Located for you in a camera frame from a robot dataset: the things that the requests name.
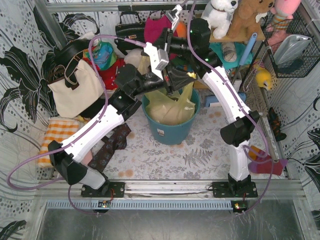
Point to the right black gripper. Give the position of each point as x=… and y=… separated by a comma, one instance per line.
x=169, y=40

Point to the white fluffy plush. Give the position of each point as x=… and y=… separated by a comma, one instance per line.
x=134, y=57

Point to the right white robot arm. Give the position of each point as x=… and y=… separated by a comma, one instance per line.
x=195, y=48

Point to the dark patterned necktie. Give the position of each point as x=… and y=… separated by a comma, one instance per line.
x=117, y=141

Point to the red cloth in basket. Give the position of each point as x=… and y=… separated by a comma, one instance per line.
x=109, y=76

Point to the purple orange sock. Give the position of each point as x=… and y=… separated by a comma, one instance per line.
x=264, y=165

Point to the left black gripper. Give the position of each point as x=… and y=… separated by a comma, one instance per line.
x=168, y=81

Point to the brown teddy bear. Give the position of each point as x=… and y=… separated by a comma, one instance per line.
x=247, y=17

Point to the orange plush toy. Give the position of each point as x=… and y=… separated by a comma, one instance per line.
x=181, y=30

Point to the wooden shelf rack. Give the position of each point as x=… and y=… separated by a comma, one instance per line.
x=240, y=38

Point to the beige chenille duster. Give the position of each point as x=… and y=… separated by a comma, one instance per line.
x=254, y=97

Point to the white plush dog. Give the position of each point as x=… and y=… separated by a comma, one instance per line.
x=219, y=14

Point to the yellow trash bag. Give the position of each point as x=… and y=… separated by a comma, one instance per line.
x=172, y=109

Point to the black round hat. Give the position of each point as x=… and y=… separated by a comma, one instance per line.
x=73, y=49

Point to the pink plush toy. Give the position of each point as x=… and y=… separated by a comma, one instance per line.
x=282, y=11

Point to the yellow plush duck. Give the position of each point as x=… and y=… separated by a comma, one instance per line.
x=262, y=76

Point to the teal trash bin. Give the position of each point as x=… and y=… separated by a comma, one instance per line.
x=171, y=134

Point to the teal folded cloth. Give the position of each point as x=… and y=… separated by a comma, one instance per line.
x=240, y=49

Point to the magenta knit hat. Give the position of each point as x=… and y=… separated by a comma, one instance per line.
x=154, y=28

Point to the colourful striped cloth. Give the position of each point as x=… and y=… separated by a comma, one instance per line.
x=104, y=55

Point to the silver foil pouch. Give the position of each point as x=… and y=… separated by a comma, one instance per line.
x=291, y=48

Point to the orange checked towel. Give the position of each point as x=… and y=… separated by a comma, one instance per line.
x=58, y=130

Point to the black wire basket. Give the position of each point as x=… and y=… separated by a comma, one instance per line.
x=301, y=66

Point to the black leather handbag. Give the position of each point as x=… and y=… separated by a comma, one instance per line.
x=133, y=31

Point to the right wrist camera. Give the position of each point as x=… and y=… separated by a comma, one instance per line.
x=174, y=16

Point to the metal base rail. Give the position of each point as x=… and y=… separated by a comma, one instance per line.
x=171, y=195

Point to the grey patterned pouch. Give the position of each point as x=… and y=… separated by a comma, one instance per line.
x=229, y=51

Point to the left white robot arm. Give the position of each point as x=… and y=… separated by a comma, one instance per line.
x=67, y=156

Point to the cream tote bag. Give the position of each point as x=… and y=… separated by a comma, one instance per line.
x=71, y=102

